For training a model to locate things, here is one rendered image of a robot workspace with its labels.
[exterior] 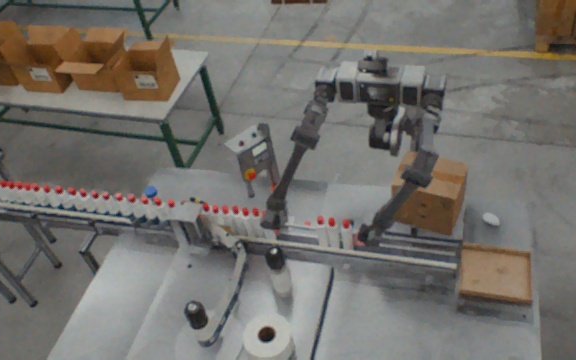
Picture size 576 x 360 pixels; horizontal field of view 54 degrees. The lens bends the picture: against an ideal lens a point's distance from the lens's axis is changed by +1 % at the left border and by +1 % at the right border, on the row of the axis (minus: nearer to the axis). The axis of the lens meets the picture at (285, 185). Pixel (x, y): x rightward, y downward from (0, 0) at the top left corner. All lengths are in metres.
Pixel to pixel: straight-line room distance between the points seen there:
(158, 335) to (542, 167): 2.95
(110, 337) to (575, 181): 3.19
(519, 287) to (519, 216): 0.42
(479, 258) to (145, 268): 1.64
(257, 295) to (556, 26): 3.74
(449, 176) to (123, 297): 1.67
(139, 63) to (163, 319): 2.17
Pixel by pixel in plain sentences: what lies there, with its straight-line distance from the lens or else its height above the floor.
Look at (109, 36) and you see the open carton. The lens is 4.48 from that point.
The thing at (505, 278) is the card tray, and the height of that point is 0.83.
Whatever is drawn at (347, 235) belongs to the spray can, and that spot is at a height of 1.01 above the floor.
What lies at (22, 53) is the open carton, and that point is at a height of 1.01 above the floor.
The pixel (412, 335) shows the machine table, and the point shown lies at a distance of 2.57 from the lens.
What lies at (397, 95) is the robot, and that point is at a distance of 2.66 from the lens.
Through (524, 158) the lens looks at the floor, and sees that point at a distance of 4.50.
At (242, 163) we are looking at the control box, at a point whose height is 1.41.
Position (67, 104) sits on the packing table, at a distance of 4.42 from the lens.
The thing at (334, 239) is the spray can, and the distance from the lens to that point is 2.69.
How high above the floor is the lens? 3.09
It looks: 46 degrees down
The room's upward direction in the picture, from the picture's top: 12 degrees counter-clockwise
